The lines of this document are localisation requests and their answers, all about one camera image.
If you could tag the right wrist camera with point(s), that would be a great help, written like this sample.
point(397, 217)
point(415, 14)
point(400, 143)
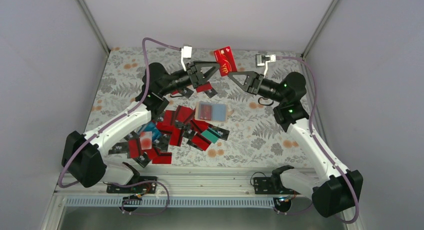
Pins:
point(263, 61)

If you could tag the black card top right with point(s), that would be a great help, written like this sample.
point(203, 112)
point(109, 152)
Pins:
point(211, 93)

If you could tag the beige leather card holder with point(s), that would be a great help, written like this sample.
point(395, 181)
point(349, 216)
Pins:
point(212, 112)

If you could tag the red card top right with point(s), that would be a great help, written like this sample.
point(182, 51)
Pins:
point(204, 87)

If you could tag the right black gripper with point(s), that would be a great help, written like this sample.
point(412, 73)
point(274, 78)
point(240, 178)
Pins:
point(252, 79)

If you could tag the teal card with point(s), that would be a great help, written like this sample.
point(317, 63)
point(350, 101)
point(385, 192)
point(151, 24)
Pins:
point(211, 135)

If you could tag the red card bottom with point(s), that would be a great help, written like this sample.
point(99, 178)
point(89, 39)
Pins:
point(162, 159)

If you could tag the red card black stripe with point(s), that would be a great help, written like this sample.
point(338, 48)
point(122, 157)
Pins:
point(205, 112)

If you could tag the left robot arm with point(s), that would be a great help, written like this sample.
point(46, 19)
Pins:
point(83, 155)

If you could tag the white card red spot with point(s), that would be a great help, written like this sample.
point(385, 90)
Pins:
point(145, 140)

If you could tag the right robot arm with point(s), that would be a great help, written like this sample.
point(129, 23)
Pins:
point(336, 188)

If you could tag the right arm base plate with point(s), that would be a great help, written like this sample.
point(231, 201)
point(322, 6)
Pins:
point(264, 186)

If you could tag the black vip card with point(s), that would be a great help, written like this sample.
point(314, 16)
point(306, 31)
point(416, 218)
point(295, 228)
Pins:
point(223, 133)
point(186, 92)

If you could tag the black vip card top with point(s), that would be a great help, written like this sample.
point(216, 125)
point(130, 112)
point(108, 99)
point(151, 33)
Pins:
point(186, 92)

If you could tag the floral table mat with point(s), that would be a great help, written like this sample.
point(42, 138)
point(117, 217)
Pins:
point(255, 139)

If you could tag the blue card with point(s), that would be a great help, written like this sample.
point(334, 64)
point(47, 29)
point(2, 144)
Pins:
point(150, 127)

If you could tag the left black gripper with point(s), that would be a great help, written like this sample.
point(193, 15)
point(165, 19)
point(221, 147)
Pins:
point(199, 78)

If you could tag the black vip card upper right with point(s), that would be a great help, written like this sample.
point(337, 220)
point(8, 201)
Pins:
point(223, 133)

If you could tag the aluminium rail frame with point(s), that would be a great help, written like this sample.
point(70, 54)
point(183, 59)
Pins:
point(188, 198)

